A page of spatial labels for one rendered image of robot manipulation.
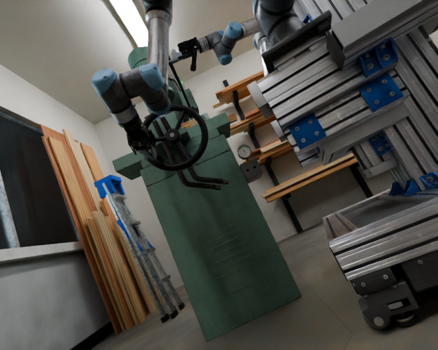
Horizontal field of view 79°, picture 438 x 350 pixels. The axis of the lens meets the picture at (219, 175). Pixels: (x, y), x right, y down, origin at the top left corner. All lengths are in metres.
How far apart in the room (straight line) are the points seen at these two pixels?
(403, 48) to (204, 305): 1.22
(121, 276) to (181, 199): 1.47
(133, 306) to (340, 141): 2.13
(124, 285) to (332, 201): 2.68
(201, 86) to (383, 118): 3.45
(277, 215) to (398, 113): 2.81
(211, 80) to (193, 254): 3.35
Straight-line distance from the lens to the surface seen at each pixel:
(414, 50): 1.18
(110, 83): 0.84
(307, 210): 3.73
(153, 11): 1.11
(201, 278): 1.23
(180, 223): 1.23
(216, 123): 1.32
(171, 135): 1.10
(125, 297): 2.58
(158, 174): 1.28
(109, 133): 4.41
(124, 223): 2.14
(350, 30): 0.83
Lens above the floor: 0.36
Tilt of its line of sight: 12 degrees up
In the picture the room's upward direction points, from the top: 25 degrees counter-clockwise
